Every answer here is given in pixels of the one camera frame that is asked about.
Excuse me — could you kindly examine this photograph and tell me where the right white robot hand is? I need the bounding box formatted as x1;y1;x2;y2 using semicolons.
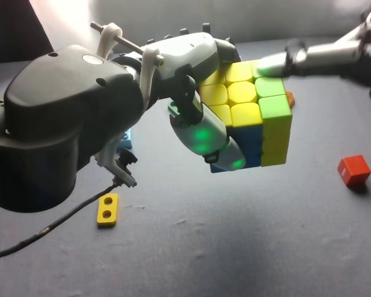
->
255;0;371;109

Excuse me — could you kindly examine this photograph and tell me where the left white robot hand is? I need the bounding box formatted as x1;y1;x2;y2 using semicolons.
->
142;22;247;173

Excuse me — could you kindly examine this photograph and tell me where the Rubik's cube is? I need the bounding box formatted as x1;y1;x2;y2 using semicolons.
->
197;59;294;174

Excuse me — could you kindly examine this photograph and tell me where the orange square block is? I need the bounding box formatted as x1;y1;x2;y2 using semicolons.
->
337;154;371;187

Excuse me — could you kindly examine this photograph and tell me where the green pentagon holed block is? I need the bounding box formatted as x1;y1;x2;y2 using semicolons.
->
167;100;182;116

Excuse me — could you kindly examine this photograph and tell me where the orange swirl toy cookie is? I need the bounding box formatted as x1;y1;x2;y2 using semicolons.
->
284;90;297;108

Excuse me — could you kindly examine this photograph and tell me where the white backdrop sheet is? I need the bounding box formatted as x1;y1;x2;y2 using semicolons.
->
27;0;370;55

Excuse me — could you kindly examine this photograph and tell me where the light blue studded brick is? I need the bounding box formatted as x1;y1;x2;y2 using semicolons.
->
119;127;134;152

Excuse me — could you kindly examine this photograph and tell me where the yellow two-hole block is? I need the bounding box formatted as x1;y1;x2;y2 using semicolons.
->
96;193;119;229

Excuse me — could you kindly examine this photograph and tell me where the grey table cloth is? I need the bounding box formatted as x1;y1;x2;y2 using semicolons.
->
0;35;371;297

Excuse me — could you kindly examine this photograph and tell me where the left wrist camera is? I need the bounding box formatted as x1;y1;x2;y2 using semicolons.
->
94;145;139;189

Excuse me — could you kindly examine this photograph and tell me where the black left camera cable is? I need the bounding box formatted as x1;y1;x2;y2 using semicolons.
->
0;183;120;260

